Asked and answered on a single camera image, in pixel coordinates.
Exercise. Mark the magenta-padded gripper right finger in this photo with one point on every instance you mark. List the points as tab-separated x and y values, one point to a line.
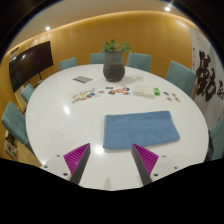
148	160

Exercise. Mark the white calligraphy banner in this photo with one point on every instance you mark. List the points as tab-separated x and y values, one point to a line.
206	76

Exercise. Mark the ceiling spotlights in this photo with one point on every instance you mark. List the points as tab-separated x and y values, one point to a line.
167	8

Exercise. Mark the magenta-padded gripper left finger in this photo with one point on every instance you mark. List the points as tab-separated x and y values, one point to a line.
75	159

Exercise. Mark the blue orange round sticker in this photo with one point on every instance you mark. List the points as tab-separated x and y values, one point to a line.
126	89

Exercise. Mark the black television screen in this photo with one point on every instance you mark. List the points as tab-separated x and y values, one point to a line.
30	63

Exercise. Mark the grey flat card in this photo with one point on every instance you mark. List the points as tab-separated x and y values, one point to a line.
82	79

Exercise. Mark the small round sticker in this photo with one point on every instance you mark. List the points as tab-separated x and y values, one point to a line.
169	98
174	94
177	99
166	93

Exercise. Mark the dark square sticker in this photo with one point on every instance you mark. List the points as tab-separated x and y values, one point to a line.
112	92

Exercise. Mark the red blue oval sticker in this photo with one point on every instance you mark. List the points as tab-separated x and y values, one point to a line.
126	93

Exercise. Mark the blue towel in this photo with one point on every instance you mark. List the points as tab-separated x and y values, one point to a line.
140	130

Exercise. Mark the teal chairs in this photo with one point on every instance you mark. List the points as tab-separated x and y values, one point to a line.
138	61

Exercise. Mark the small green box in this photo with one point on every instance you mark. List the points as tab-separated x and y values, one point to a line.
156	91

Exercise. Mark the grey ribbed potted plant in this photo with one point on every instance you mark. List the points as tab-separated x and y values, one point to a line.
113	68

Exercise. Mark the white flat box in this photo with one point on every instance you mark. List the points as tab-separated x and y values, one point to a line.
143	92

